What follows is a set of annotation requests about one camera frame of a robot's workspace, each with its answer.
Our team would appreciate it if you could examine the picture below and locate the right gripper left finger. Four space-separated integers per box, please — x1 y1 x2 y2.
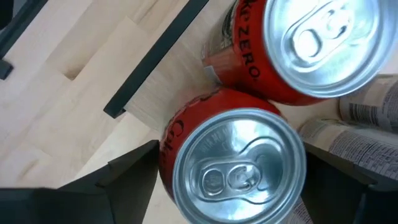
0 139 160 224

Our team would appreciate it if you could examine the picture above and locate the red soda can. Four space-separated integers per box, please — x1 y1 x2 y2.
158 88 308 224

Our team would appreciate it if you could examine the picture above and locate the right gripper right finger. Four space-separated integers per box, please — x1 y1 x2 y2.
300 144 398 224

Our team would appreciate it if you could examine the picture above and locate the red Coca-Cola can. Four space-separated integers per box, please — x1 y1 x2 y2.
201 0 398 106

